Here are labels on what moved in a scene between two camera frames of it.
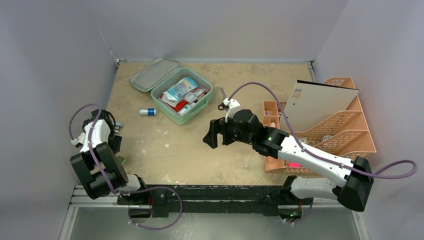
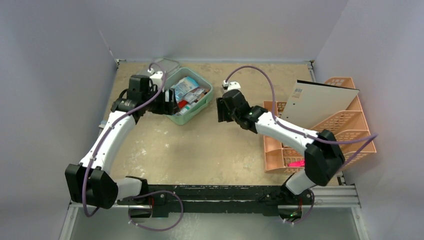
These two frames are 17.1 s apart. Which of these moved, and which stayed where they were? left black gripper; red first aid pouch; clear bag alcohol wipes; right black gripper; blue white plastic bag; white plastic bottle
Moved: left black gripper; right black gripper
Stayed: clear bag alcohol wipes; red first aid pouch; white plastic bottle; blue white plastic bag
